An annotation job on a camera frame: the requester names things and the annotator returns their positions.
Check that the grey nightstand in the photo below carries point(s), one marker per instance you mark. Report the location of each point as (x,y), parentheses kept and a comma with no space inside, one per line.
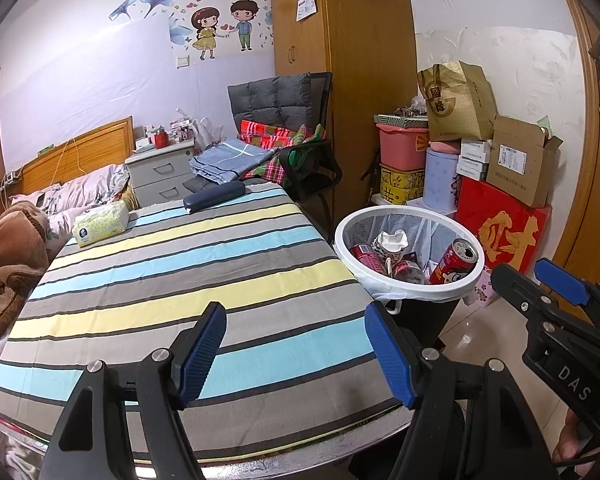
(160,175)

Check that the lilac cylinder box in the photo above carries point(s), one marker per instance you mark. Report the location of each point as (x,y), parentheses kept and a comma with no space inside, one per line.
(442,180)

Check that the tall wooden wardrobe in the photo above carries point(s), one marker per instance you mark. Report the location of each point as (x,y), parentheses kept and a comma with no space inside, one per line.
(365,85)

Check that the brown fleece blanket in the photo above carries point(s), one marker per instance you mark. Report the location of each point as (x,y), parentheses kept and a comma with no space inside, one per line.
(10,260)

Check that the cartoon couple wall sticker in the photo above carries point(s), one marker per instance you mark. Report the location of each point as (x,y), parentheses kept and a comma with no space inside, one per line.
(220,25)

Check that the pink plastic tub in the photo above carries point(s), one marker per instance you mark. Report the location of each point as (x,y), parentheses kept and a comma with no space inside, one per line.
(402,150)

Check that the small printed box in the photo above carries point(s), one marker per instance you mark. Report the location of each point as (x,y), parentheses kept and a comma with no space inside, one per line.
(181,131)

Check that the folded blue cloth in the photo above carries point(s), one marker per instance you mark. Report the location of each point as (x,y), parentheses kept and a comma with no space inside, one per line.
(230,160)

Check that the red cartoon face can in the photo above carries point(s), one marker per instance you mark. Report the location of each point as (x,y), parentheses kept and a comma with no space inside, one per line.
(452,265)

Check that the brown cardboard box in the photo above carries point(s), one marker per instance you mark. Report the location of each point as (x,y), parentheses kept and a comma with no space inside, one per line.
(520,165)

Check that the red drink can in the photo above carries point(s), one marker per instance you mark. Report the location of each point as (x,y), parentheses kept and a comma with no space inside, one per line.
(367,257)

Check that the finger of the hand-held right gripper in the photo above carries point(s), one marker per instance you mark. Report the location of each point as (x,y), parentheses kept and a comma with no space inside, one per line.
(517,287)
(562,280)

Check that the clear plastic bottle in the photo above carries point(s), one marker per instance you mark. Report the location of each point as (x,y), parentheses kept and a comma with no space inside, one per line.
(410,272)

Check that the red gift box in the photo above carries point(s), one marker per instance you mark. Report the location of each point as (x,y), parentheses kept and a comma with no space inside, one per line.
(505,230)

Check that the wooden headboard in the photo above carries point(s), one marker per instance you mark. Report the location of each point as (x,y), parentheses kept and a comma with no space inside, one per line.
(80,145)

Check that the small pink bag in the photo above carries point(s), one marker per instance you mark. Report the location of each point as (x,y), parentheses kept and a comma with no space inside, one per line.
(480,294)

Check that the person's right hand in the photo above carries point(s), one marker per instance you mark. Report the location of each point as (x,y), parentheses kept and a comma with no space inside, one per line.
(572,440)

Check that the power strip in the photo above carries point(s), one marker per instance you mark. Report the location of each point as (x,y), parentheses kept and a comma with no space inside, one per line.
(9,181)

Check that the yellow patterned tin box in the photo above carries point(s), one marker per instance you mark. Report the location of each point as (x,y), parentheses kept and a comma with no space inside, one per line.
(400,185)

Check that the striped tablecloth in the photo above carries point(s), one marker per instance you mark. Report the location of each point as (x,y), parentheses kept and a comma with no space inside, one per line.
(180,270)

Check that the lilac quilt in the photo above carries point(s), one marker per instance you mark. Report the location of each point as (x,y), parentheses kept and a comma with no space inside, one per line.
(80,192)

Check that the brown paper bag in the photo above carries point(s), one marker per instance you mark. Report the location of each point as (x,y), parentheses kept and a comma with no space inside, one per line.
(460,105)

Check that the white paper tag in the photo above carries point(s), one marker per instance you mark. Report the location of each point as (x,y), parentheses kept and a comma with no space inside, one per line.
(306,7)

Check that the white plastic bag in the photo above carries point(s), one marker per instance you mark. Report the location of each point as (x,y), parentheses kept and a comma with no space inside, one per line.
(207,132)

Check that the crushed printed paper cup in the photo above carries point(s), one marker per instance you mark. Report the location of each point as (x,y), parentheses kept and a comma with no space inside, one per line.
(390,242)

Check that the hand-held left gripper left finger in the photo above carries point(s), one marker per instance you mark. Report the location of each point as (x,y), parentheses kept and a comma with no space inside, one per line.
(200,355)

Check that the wooden door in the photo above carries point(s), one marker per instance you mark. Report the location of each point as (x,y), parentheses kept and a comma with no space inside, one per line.
(585,185)

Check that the grey cushioned chair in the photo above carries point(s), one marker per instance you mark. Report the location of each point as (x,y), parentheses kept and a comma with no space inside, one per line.
(270,97)

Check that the black bin with white liner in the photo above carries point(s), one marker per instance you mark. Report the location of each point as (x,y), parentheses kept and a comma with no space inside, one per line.
(420,315)

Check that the red cup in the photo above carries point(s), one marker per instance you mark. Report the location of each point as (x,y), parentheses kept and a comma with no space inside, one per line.
(160,139)

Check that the green tissue pack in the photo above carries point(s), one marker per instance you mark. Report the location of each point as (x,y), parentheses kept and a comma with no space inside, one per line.
(100,225)

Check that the navy glasses case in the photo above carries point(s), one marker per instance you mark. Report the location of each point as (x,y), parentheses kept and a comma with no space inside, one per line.
(212,196)

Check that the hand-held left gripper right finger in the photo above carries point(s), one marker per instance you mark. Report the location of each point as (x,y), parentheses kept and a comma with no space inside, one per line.
(390,355)

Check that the striped flat tray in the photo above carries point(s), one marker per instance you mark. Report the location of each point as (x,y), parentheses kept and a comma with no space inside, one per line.
(400,121)

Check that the stack of white boxes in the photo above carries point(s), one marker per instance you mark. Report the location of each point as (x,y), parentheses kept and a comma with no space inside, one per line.
(475,160)

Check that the red plaid blanket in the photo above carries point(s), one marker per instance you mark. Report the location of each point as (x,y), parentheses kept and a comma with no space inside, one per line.
(270,137)

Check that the white wall switch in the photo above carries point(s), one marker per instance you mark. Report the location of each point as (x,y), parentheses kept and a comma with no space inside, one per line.
(183,61)

